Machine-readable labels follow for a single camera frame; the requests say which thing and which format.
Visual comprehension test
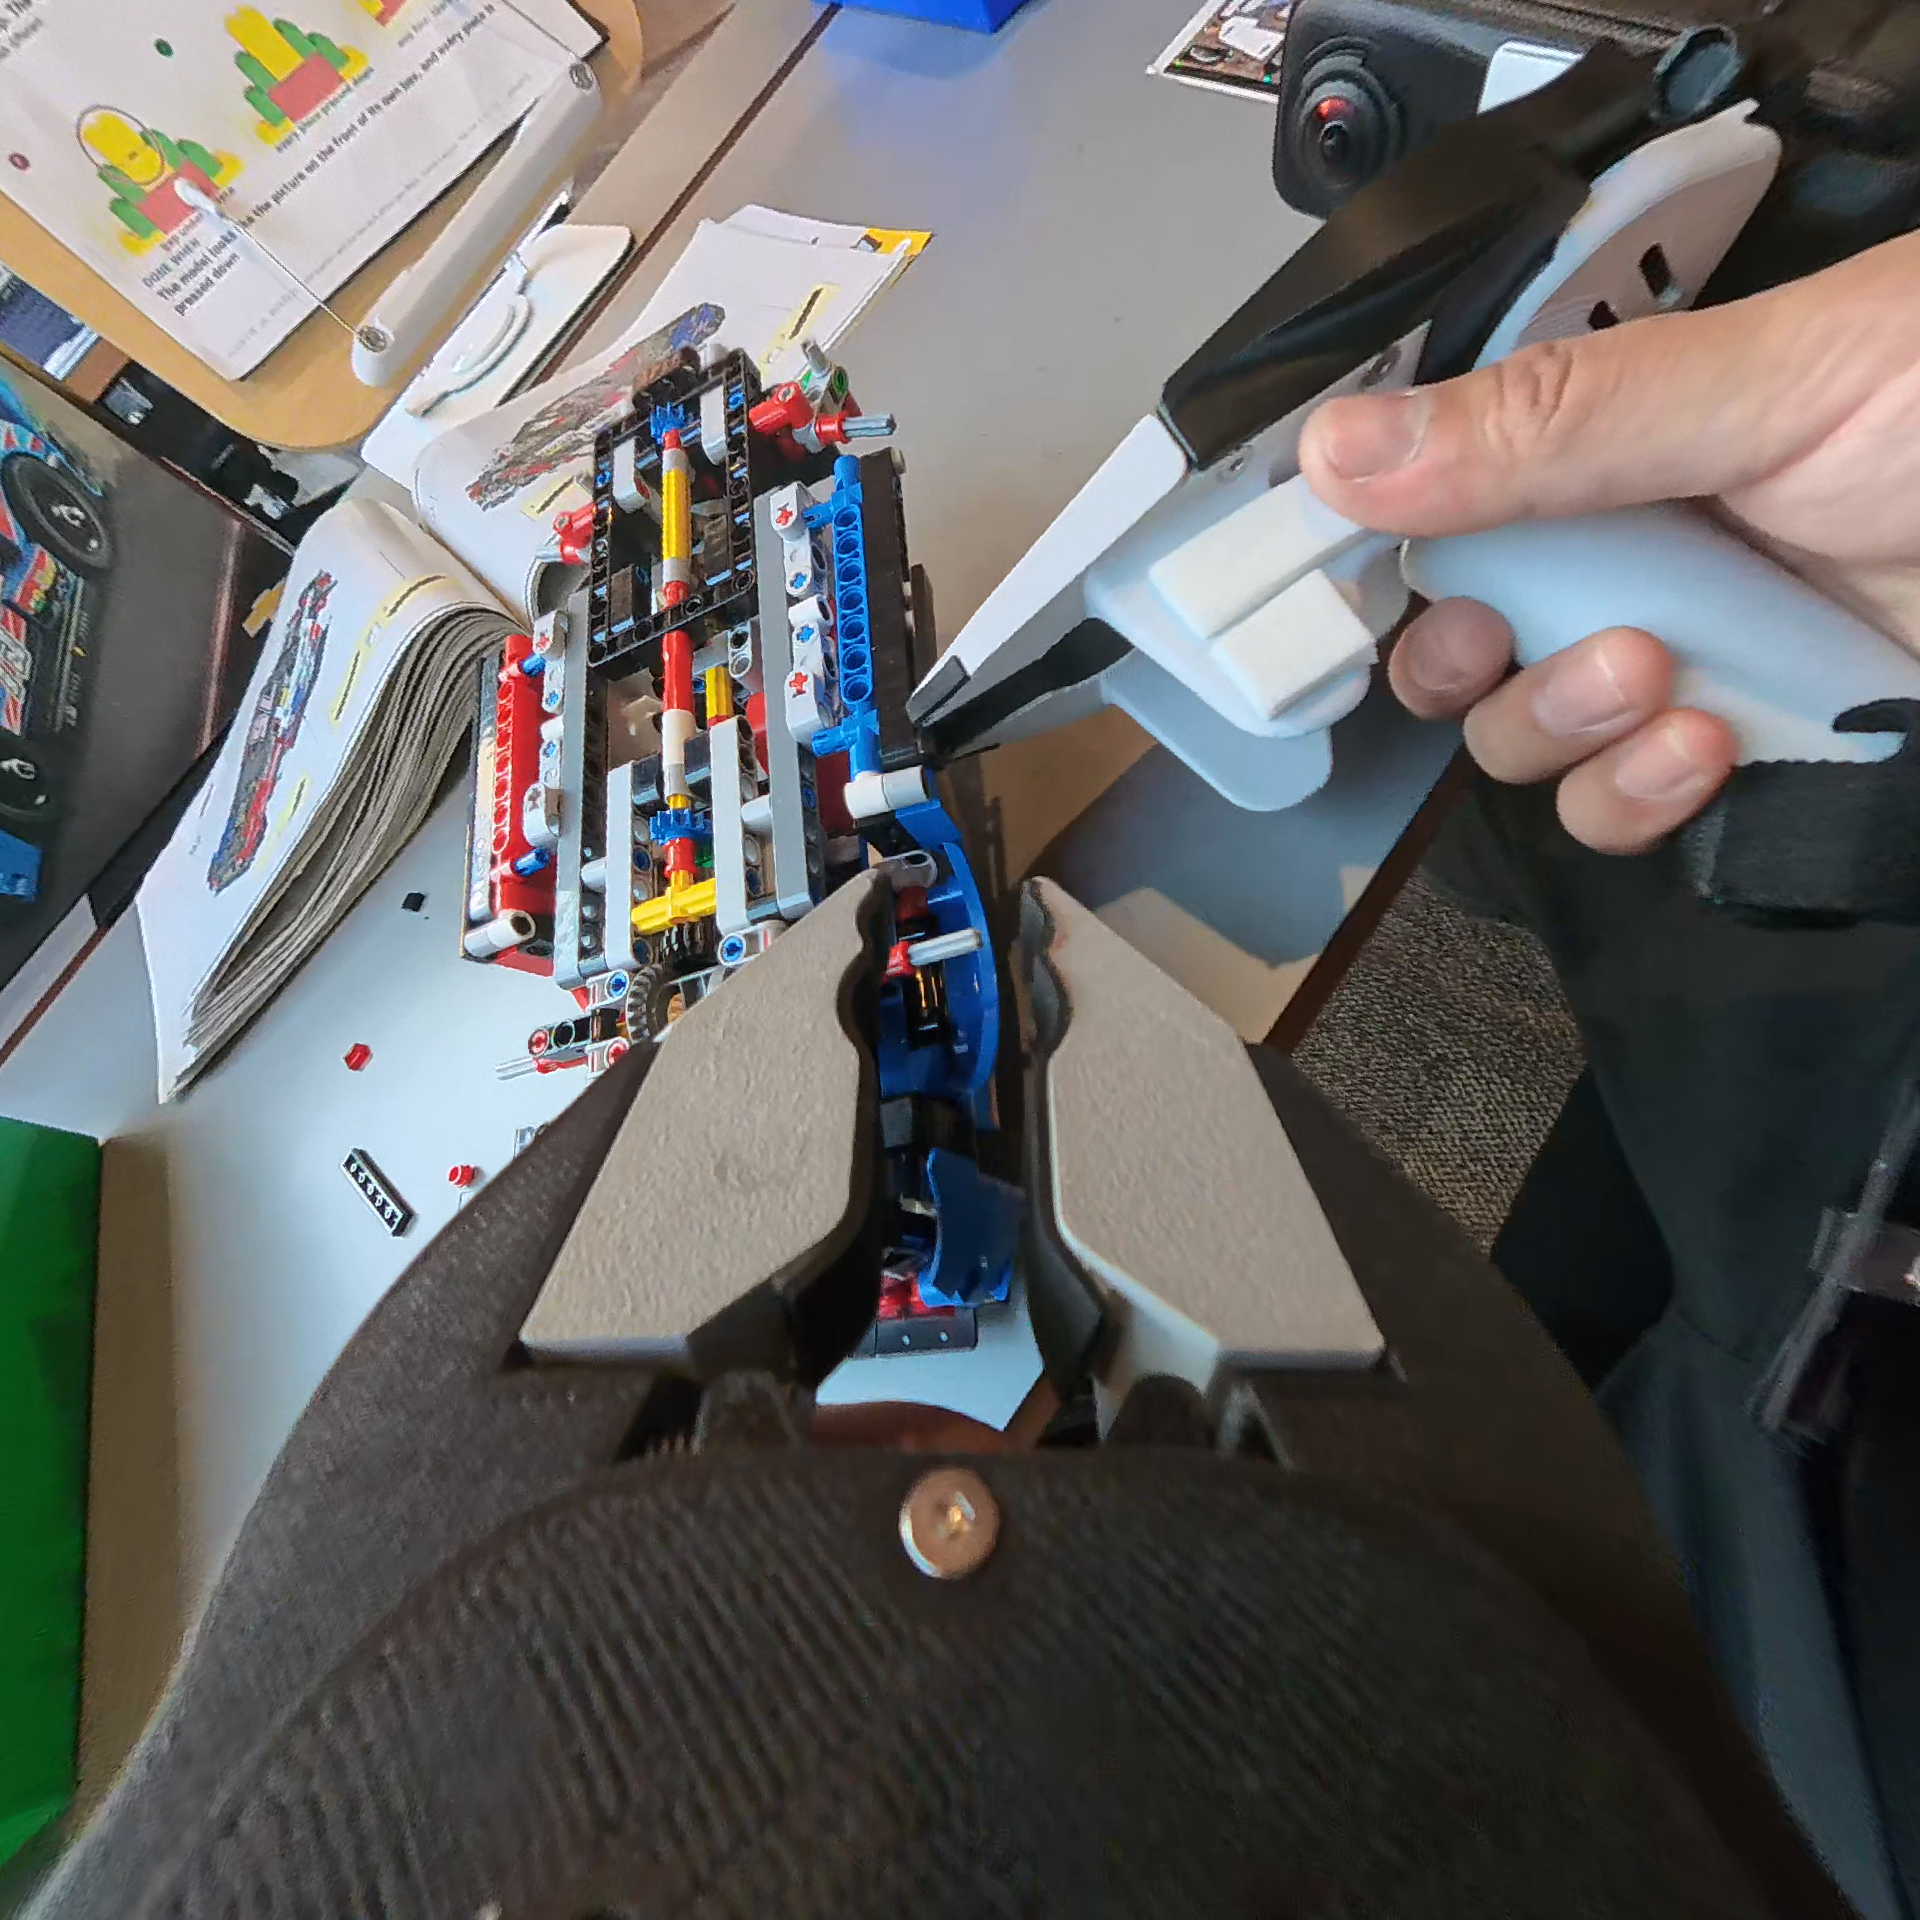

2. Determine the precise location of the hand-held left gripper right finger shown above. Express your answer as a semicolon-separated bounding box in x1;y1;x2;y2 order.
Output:
1021;876;1390;1394

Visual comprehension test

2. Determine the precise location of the open instruction booklet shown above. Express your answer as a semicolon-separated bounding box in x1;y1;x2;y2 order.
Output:
135;210;932;1103

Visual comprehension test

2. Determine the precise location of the toy brick race car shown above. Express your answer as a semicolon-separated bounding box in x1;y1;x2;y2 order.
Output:
457;335;1022;1359

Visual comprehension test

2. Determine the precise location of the green plastic bin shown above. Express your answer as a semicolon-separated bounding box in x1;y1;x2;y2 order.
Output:
0;1115;109;1861

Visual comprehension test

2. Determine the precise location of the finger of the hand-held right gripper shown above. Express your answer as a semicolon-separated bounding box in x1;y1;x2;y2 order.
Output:
906;413;1334;756
1099;576;1381;815

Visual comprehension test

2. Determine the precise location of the black lanyard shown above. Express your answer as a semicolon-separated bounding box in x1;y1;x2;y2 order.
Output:
1752;1101;1920;1449

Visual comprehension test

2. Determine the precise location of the person's dark clothing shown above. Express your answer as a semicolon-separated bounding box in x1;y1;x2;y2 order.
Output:
1416;733;1920;1920

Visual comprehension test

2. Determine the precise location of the grey desk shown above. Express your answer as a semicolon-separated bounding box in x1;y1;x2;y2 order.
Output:
0;0;1481;1861

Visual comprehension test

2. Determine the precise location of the clipboard with printed sheet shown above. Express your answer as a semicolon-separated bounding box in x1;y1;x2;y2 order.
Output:
0;0;640;451

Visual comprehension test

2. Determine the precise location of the black toy car box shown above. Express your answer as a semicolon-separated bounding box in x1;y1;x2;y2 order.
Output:
0;355;294;992

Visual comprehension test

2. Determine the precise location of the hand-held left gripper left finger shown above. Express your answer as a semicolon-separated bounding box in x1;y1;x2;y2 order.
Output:
516;871;901;1389

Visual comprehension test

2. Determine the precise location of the holographic sticker sheet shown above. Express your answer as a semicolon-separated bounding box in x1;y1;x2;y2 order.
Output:
1146;0;1296;104

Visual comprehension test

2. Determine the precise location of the printed instruction sheet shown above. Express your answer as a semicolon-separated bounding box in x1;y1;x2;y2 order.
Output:
0;0;603;383

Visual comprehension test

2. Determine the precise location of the person's right hand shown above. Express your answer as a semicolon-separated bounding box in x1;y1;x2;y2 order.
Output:
1296;224;1920;857

